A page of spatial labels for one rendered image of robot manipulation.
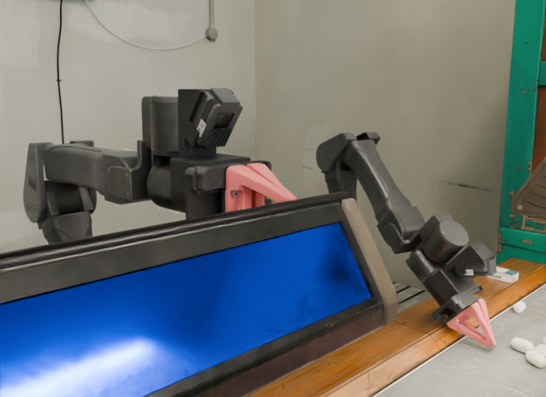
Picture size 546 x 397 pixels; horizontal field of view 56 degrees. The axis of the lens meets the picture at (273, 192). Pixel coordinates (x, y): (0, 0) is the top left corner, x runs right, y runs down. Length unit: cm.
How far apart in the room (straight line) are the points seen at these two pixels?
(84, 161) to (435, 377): 62
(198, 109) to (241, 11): 259
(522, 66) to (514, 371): 80
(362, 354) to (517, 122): 82
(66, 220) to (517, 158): 111
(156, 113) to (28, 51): 189
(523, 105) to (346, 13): 143
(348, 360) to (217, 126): 48
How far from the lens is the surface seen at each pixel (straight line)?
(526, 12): 149
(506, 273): 130
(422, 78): 245
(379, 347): 91
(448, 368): 93
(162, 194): 56
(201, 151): 55
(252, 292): 24
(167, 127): 55
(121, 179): 61
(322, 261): 27
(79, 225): 84
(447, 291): 97
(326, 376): 81
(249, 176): 47
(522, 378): 94
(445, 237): 93
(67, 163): 77
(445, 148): 239
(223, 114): 51
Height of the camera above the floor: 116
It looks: 10 degrees down
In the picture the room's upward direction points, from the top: straight up
